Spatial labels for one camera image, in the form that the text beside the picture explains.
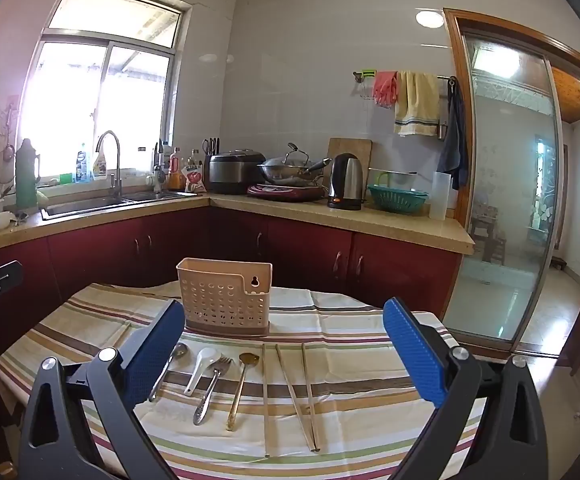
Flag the beige perforated utensil holder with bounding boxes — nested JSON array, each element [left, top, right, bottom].
[[176, 257, 273, 337]]

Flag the gold spoon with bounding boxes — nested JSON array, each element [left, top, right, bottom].
[[226, 352, 261, 432]]

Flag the white spray bottle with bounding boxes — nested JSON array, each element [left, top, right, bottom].
[[91, 142, 108, 181]]

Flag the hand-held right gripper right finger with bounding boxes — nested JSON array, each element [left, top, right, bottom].
[[383, 297, 551, 480]]

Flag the clear dish soap bottle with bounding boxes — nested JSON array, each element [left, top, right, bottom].
[[74, 142, 90, 183]]

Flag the dark rice cooker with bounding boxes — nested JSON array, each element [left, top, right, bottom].
[[209, 149, 267, 196]]

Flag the yellow towel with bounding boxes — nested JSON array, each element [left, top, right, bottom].
[[394, 71, 441, 137]]

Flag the sliding glass door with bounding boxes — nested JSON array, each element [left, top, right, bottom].
[[442, 30, 563, 351]]

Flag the green thermos flask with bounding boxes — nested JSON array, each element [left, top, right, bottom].
[[14, 138, 41, 211]]

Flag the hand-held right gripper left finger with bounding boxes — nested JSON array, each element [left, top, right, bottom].
[[17, 299, 187, 480]]

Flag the knife block with scissors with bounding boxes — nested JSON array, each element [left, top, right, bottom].
[[201, 137, 221, 183]]

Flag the steel sink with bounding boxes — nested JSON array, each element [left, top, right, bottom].
[[40, 190, 201, 221]]

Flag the steel fork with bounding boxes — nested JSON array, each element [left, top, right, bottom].
[[193, 354, 234, 426]]

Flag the dark blue cloth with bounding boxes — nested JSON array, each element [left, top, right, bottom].
[[436, 77, 470, 191]]

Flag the steel kitchen faucet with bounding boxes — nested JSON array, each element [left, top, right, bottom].
[[94, 130, 123, 198]]

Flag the steel wok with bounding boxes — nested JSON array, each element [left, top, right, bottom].
[[257, 157, 333, 187]]

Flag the green plastic colander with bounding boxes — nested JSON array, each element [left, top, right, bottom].
[[367, 184, 429, 213]]

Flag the beige kitchen countertop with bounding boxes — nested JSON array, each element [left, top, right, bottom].
[[0, 191, 476, 256]]

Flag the kitchen window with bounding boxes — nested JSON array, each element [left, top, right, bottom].
[[17, 0, 193, 181]]

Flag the steel electric kettle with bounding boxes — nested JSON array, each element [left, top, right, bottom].
[[326, 153, 367, 211]]

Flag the metal towel rack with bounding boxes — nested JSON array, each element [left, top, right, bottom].
[[353, 70, 458, 103]]

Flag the wooden cutting board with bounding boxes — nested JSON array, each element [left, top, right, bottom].
[[326, 137, 373, 186]]

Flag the wooden door frame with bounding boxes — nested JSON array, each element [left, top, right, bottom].
[[442, 7, 580, 376]]

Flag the striped tablecloth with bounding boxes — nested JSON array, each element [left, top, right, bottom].
[[0, 282, 488, 480]]

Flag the cooking oil bottle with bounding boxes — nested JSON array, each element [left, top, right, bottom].
[[169, 147, 185, 191]]

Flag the pink rubber gloves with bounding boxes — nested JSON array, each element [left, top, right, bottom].
[[372, 71, 399, 108]]

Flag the wooden chair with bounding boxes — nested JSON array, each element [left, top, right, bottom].
[[470, 215, 508, 263]]

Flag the red induction cooker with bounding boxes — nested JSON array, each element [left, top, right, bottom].
[[247, 183, 331, 202]]

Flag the hanging wire strainer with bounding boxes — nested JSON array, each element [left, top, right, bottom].
[[0, 145, 15, 183]]

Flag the steel wok lid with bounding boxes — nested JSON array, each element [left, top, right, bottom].
[[265, 143, 315, 168]]

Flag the steel spoon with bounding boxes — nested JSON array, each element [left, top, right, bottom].
[[148, 342, 189, 403]]

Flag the white plastic container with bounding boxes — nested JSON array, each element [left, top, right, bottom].
[[429, 171, 451, 221]]

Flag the white ceramic spoon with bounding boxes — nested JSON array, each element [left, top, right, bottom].
[[184, 347, 222, 397]]

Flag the red and white bag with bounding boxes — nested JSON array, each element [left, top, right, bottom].
[[182, 165, 208, 194]]

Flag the clear jug green handle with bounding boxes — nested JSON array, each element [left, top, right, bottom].
[[368, 167, 418, 188]]

